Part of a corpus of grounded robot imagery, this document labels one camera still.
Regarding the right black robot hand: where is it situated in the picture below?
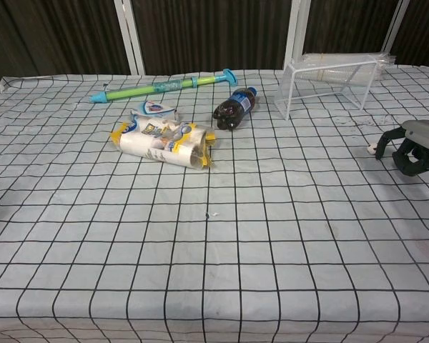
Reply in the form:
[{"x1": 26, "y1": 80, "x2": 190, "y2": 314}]
[{"x1": 375, "y1": 120, "x2": 429, "y2": 177}]

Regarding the dark cola plastic bottle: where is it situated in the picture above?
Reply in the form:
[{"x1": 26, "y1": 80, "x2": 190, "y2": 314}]
[{"x1": 212, "y1": 86, "x2": 258, "y2": 132}]

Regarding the white black grid tablecloth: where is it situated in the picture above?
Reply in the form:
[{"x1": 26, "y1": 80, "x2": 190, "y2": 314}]
[{"x1": 0, "y1": 65, "x2": 429, "y2": 343}]

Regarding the paper towel rolls pack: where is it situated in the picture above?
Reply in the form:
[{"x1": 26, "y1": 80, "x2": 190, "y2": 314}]
[{"x1": 109, "y1": 119, "x2": 217, "y2": 170}]

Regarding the white blue red snack packet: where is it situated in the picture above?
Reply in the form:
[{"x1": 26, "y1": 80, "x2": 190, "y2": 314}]
[{"x1": 129, "y1": 100, "x2": 180, "y2": 123}]

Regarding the green blue water pump toy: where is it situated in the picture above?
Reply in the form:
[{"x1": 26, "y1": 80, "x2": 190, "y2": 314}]
[{"x1": 89, "y1": 68, "x2": 238, "y2": 105}]

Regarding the white metal frame post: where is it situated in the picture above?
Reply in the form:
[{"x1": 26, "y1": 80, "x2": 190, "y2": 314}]
[
  {"x1": 282, "y1": 0, "x2": 312, "y2": 70},
  {"x1": 380, "y1": 0, "x2": 415, "y2": 65},
  {"x1": 113, "y1": 0, "x2": 146, "y2": 75}
]

